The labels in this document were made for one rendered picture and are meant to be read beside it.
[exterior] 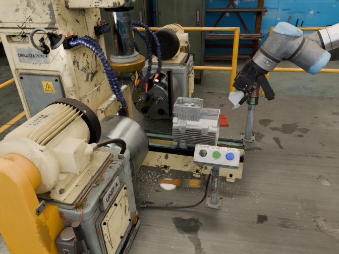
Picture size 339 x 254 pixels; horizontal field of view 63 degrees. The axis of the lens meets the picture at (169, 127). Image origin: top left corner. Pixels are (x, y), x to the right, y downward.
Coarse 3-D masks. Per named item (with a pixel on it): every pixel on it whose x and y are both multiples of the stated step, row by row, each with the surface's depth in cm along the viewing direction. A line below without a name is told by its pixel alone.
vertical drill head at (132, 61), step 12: (108, 12) 114; (120, 12) 111; (120, 24) 113; (120, 36) 116; (132, 36) 119; (120, 48) 118; (132, 48) 121; (108, 60) 123; (120, 60) 119; (132, 60) 120; (144, 60) 124; (120, 72) 119; (132, 72) 122
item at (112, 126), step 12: (108, 120) 111; (120, 120) 111; (132, 120) 113; (108, 132) 103; (120, 132) 105; (132, 132) 108; (144, 132) 115; (108, 144) 99; (120, 144) 101; (132, 144) 105; (144, 144) 112; (132, 156) 102; (144, 156) 114; (132, 168) 104
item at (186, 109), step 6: (180, 102) 132; (186, 102) 133; (192, 102) 132; (198, 102) 131; (174, 108) 125; (180, 108) 124; (186, 108) 124; (192, 108) 123; (198, 108) 122; (174, 114) 127; (180, 114) 126; (186, 114) 125; (192, 114) 124; (198, 114) 124; (186, 120) 126; (192, 120) 126; (198, 120) 125
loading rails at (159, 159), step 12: (156, 132) 148; (168, 132) 147; (156, 144) 139; (168, 144) 146; (228, 144) 137; (240, 144) 137; (156, 156) 139; (168, 156) 137; (180, 156) 135; (192, 156) 133; (240, 156) 126; (168, 168) 138; (180, 168) 139; (192, 168) 137; (204, 168) 135; (228, 168) 131; (240, 168) 129; (228, 180) 130
